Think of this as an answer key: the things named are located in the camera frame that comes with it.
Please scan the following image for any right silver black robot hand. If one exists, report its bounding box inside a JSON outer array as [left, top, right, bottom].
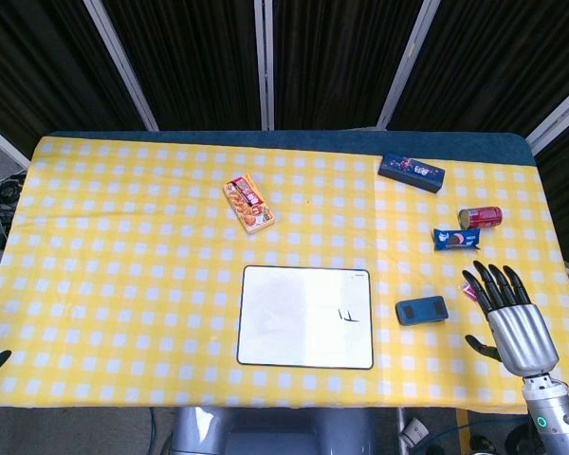
[[461, 260, 561, 378]]

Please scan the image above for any blue whiteboard eraser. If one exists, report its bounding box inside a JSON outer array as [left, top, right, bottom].
[[395, 295, 449, 328]]

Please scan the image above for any white whiteboard with black rim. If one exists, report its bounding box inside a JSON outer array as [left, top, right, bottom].
[[235, 264, 376, 371]]

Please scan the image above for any blue cookie packet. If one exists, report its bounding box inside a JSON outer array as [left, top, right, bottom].
[[431, 227, 483, 253]]

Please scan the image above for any red drink can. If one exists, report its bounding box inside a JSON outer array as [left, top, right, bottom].
[[457, 205, 505, 230]]

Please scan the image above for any white round device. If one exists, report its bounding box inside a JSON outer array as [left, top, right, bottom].
[[397, 416, 431, 449]]

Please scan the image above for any yellow white checkered tablecloth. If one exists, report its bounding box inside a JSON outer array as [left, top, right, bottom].
[[0, 136, 569, 416]]

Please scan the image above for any dark blue long box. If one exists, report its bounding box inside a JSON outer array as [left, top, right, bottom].
[[376, 153, 447, 194]]

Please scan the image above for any grey robot torso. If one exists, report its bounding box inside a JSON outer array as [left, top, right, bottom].
[[169, 406, 378, 455]]

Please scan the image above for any orange snack box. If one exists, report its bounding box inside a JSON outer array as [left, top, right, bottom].
[[222, 173, 276, 236]]

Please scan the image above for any black cable bundle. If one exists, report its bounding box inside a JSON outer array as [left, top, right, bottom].
[[0, 155, 28, 212]]

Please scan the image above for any white partition frame post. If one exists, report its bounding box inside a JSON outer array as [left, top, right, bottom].
[[82, 0, 160, 132], [252, 0, 277, 132], [524, 77, 569, 155], [375, 0, 443, 131], [0, 116, 32, 168]]

